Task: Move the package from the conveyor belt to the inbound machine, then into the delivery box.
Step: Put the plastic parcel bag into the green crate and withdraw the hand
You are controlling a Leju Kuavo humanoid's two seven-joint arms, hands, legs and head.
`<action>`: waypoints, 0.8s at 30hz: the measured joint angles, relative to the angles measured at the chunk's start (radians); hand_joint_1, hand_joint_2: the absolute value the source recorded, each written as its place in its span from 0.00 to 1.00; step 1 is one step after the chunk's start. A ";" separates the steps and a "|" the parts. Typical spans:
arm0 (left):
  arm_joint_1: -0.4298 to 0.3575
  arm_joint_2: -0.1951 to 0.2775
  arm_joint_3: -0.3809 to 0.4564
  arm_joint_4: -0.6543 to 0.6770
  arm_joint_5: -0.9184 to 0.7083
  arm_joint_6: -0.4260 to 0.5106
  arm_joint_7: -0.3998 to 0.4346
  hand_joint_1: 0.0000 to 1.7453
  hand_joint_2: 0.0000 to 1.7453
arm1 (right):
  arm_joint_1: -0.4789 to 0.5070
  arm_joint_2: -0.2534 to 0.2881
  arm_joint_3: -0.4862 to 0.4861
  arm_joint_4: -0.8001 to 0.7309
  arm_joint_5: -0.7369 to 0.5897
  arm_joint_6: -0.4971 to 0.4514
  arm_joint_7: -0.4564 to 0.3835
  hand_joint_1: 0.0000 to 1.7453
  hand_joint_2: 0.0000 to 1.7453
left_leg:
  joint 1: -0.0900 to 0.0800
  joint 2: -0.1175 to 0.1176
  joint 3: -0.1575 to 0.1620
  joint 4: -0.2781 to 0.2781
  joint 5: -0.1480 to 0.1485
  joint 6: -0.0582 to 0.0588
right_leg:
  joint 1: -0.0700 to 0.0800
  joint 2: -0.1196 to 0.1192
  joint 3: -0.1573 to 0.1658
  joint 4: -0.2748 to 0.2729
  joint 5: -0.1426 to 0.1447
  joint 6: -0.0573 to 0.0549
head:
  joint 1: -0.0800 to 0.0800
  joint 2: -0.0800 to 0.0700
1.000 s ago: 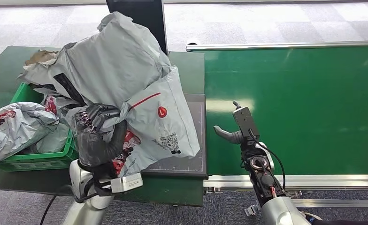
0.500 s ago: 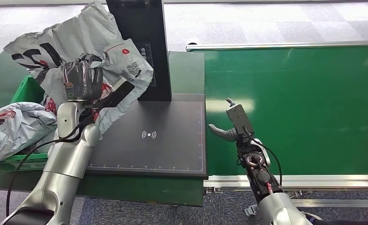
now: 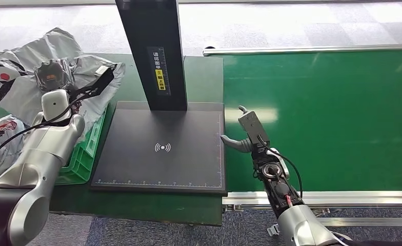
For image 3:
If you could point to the green conveyor belt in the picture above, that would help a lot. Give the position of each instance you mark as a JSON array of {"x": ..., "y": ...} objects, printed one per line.
[{"x": 340, "y": 119}]

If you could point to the white courier package black print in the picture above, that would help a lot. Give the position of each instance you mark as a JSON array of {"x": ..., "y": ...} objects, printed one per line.
[{"x": 17, "y": 88}]

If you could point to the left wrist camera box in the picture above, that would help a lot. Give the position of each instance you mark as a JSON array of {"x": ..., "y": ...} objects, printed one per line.
[{"x": 102, "y": 79}]

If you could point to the aluminium conveyor rail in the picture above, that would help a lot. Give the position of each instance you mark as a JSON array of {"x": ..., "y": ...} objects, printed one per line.
[
  {"x": 306, "y": 50},
  {"x": 357, "y": 198}
]

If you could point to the small white conveyor bracket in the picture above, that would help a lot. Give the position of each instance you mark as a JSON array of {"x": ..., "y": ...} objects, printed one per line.
[{"x": 275, "y": 230}]

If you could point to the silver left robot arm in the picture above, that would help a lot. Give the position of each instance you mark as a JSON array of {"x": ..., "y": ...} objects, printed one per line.
[{"x": 48, "y": 146}]

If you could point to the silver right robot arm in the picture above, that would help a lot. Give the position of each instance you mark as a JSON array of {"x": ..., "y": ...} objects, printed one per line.
[{"x": 299, "y": 224}]

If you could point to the yellow warning label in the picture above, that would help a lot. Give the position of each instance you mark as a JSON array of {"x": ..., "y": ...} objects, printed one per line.
[{"x": 160, "y": 79}]

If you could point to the thin aluminium frame bar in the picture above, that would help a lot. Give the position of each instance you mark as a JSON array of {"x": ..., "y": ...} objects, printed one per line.
[{"x": 374, "y": 222}]

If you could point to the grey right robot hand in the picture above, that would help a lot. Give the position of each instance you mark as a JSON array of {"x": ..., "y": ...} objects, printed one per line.
[{"x": 241, "y": 146}]

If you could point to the green plastic crate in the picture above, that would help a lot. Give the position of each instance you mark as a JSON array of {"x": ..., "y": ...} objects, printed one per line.
[{"x": 85, "y": 159}]

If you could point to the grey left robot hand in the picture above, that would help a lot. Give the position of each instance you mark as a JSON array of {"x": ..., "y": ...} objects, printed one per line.
[{"x": 53, "y": 76}]

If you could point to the grey courier package red print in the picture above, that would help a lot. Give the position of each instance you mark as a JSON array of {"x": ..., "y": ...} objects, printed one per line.
[{"x": 0, "y": 135}]

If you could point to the black inbound scanner machine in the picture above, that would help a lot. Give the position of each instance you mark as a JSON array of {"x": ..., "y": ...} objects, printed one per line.
[{"x": 160, "y": 169}]

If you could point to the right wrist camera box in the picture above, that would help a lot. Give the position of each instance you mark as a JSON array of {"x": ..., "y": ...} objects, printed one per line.
[{"x": 253, "y": 127}]

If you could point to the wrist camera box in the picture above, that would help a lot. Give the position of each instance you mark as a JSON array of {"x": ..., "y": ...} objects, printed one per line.
[
  {"x": 253, "y": 127},
  {"x": 102, "y": 79}
]

